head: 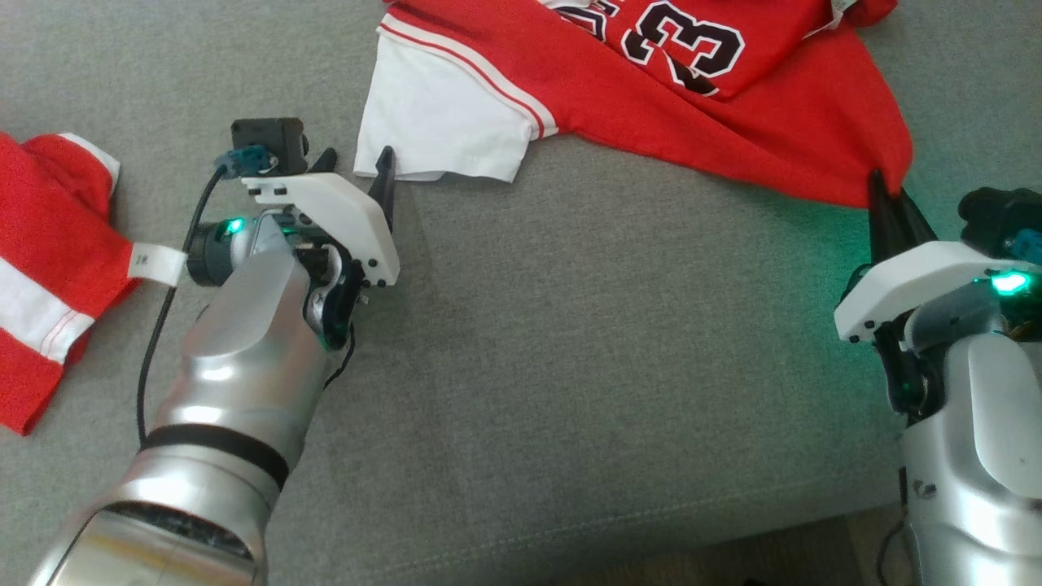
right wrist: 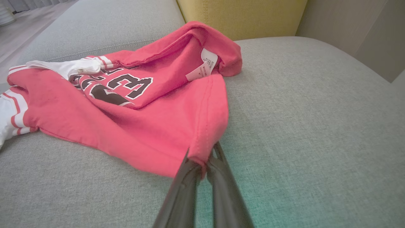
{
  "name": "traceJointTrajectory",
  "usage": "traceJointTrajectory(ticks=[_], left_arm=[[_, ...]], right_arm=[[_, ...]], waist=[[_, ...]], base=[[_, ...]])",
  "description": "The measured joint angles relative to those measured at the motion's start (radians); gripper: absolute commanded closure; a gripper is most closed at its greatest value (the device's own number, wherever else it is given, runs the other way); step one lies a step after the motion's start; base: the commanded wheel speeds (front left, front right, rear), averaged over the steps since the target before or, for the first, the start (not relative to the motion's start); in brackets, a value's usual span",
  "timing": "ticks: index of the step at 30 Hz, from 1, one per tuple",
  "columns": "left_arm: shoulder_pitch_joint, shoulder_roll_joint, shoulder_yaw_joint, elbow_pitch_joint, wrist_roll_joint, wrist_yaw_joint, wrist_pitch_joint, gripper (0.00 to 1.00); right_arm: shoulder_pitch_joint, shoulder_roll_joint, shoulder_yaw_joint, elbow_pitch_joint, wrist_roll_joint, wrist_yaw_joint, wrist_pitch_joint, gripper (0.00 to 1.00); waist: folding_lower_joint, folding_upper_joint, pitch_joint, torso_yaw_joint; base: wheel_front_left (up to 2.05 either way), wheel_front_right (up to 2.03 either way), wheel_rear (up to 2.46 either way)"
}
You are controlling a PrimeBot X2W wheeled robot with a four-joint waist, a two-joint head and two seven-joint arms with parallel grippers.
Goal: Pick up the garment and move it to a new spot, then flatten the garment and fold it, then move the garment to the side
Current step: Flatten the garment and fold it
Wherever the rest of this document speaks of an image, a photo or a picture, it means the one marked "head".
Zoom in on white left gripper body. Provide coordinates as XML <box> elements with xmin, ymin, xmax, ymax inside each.
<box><xmin>243</xmin><ymin>171</ymin><xmax>401</xmax><ymax>352</ymax></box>

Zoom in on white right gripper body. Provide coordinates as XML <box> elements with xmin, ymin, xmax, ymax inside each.
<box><xmin>834</xmin><ymin>241</ymin><xmax>1020</xmax><ymax>421</ymax></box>

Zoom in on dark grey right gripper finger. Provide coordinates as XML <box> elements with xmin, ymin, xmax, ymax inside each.
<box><xmin>895</xmin><ymin>189</ymin><xmax>938</xmax><ymax>254</ymax></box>
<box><xmin>868</xmin><ymin>168</ymin><xmax>907</xmax><ymax>266</ymax></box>

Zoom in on red jersey shirt white sleeves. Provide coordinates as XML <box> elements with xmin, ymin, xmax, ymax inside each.
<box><xmin>354</xmin><ymin>0</ymin><xmax>914</xmax><ymax>209</ymax></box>

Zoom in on red shorts white side stripe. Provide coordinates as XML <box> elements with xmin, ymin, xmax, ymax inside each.
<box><xmin>0</xmin><ymin>132</ymin><xmax>139</xmax><ymax>436</ymax></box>

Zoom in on grey fabric sofa seat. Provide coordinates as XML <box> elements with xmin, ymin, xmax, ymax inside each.
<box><xmin>0</xmin><ymin>0</ymin><xmax>1042</xmax><ymax>586</ymax></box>

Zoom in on black left camera cable blue plug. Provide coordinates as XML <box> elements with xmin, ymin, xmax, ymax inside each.
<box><xmin>136</xmin><ymin>145</ymin><xmax>279</xmax><ymax>450</ymax></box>

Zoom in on black camera cable blue plug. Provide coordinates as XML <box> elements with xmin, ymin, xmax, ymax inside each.
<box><xmin>136</xmin><ymin>145</ymin><xmax>279</xmax><ymax>450</ymax></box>
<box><xmin>1005</xmin><ymin>230</ymin><xmax>1042</xmax><ymax>265</ymax></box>

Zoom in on black right camera cable blue plug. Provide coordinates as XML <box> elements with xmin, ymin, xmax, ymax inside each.
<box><xmin>1005</xmin><ymin>230</ymin><xmax>1042</xmax><ymax>265</ymax></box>

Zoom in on thin black left arm wire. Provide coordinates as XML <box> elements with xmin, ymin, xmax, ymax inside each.
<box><xmin>323</xmin><ymin>324</ymin><xmax>357</xmax><ymax>390</ymax></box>

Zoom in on thin black arm wire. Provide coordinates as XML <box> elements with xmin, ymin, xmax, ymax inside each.
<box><xmin>323</xmin><ymin>324</ymin><xmax>357</xmax><ymax>390</ymax></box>
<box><xmin>875</xmin><ymin>466</ymin><xmax>913</xmax><ymax>586</ymax></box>

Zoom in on white cable label tag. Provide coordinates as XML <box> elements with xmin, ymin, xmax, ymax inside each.
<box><xmin>129</xmin><ymin>242</ymin><xmax>186</xmax><ymax>287</ymax></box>

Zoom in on thin black right arm wire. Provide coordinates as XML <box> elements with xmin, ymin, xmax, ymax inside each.
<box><xmin>875</xmin><ymin>466</ymin><xmax>913</xmax><ymax>586</ymax></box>

